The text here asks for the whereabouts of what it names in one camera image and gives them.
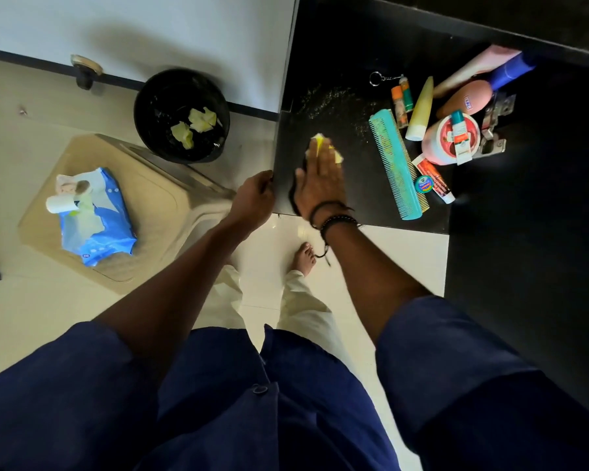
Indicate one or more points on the person's right foot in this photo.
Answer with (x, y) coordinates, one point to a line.
(304, 259)

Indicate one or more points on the navy blue shirt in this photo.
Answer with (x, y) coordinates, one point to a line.
(226, 412)

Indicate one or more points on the person's right forearm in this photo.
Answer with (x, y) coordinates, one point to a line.
(373, 279)

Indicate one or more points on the round metal door knob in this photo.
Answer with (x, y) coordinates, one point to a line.
(86, 71)

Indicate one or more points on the silver cabinet hinge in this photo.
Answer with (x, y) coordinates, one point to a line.
(493, 132)

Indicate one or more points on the person's right hand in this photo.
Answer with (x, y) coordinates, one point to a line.
(321, 181)

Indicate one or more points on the small round blue tin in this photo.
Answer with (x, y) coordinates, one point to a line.
(424, 184)

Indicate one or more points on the crumpled yellow wipe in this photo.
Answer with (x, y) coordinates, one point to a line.
(182, 134)
(202, 120)

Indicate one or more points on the yellow makeup sponge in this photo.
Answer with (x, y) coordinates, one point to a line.
(420, 110)

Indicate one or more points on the pink lotion bottle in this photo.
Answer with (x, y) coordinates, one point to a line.
(486, 63)

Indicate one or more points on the black waste bin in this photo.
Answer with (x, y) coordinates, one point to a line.
(162, 107)

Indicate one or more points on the blue wipes packet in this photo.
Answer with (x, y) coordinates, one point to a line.
(103, 225)

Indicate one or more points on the yellow patterned comb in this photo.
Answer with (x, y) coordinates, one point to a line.
(421, 201)

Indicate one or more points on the yellow cleaning wipe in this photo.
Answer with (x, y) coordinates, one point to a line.
(319, 142)

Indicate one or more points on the small white roll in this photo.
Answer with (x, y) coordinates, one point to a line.
(61, 204)

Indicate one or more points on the small green bottle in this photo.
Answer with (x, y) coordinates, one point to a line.
(406, 93)

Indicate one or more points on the person's left hand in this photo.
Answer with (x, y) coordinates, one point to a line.
(253, 201)

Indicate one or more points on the black shelf board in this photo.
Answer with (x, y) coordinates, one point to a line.
(545, 19)

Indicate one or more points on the orange lip balm stick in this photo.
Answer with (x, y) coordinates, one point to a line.
(400, 107)

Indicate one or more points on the white cabinet door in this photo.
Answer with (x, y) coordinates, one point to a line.
(176, 34)

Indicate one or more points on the teal comb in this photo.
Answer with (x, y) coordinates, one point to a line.
(395, 161)

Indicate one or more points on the person's left forearm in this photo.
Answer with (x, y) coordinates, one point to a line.
(176, 294)

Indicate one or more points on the beige plastic stool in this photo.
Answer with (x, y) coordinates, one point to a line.
(167, 215)

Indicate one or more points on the black cabinet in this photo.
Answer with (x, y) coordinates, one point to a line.
(530, 240)

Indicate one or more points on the white tube with teal cap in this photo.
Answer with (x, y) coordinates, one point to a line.
(461, 137)

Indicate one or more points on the red cream jar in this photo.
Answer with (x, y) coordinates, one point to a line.
(439, 142)

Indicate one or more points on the pink makeup sponge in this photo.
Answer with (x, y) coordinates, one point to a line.
(464, 99)

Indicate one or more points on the red tube with white cap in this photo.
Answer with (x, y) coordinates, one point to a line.
(437, 181)

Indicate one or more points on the blue lotion bottle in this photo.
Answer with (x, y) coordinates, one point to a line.
(513, 71)

